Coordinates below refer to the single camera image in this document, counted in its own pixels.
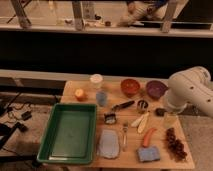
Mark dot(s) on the small metal cup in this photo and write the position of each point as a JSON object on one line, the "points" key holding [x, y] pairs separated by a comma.
{"points": [[142, 106]]}

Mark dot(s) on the black dish brush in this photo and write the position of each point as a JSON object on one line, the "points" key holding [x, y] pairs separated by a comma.
{"points": [[110, 117]]}

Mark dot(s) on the person in background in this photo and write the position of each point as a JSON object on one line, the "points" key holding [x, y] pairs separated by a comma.
{"points": [[143, 9]]}

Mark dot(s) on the dark red grapes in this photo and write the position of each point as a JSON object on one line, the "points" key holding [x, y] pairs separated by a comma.
{"points": [[175, 145]]}

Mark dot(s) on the blue sponge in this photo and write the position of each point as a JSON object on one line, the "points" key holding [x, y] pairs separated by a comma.
{"points": [[148, 154]]}

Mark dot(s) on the grey blue cloth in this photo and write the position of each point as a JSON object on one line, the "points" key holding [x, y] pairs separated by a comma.
{"points": [[108, 145]]}

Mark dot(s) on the green plastic tray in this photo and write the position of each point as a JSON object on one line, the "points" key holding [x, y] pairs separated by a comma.
{"points": [[69, 136]]}

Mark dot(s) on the silver fork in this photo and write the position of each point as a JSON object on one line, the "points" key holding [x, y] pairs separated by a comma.
{"points": [[125, 130]]}

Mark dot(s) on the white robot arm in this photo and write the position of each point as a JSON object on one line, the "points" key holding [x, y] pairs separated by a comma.
{"points": [[189, 86]]}

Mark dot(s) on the white lidded cup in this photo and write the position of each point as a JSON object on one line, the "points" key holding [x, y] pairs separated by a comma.
{"points": [[96, 80]]}

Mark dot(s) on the orange bowl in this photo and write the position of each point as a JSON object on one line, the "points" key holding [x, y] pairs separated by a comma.
{"points": [[130, 87]]}

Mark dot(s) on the blue plastic cup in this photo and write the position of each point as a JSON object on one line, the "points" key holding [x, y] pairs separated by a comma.
{"points": [[101, 98]]}

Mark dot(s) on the orange carrot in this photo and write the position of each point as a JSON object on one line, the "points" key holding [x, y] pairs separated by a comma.
{"points": [[147, 137]]}

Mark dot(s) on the orange apple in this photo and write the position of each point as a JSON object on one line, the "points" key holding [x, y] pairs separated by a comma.
{"points": [[80, 94]]}

